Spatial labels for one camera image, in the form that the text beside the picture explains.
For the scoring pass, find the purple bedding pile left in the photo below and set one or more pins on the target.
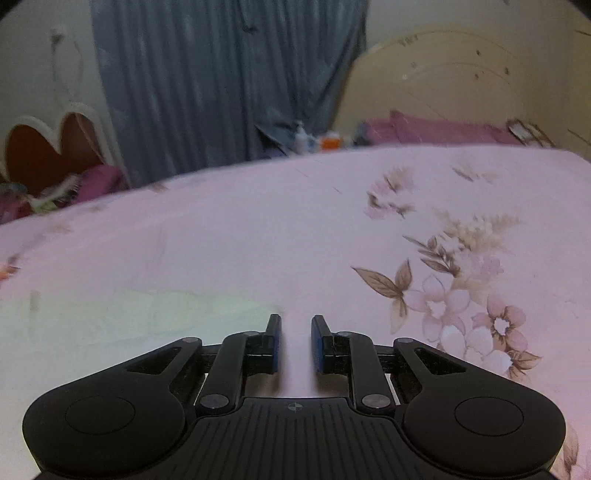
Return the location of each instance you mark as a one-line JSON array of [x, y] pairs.
[[18, 202]]

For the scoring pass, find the cream round headboard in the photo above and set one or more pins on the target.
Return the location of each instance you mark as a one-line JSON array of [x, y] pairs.
[[445, 74]]

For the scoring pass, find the red heart-shaped headboard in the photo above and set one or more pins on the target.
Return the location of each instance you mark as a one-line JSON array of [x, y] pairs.
[[38, 155]]

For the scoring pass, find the white bottle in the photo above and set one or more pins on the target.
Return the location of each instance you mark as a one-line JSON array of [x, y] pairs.
[[300, 139]]

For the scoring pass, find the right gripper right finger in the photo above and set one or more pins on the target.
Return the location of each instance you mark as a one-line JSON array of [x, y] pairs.
[[355, 356]]

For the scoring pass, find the cream wardrobe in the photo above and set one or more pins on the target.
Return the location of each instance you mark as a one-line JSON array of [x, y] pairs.
[[578, 125]]

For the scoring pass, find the blue grey curtain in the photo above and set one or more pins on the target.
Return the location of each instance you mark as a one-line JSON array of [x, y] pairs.
[[192, 85]]

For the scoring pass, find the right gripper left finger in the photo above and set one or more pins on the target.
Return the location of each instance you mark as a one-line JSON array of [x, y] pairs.
[[230, 364]]

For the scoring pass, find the pink pillow by headboard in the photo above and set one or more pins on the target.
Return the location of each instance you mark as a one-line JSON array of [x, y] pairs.
[[402, 129]]

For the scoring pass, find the orange container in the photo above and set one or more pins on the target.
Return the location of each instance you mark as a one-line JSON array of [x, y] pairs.
[[331, 141]]

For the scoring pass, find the pink floral bed sheet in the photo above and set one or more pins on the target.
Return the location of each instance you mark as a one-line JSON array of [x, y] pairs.
[[483, 251]]

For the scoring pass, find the pale green knit sweater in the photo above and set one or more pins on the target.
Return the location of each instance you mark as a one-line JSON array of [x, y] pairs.
[[49, 340]]

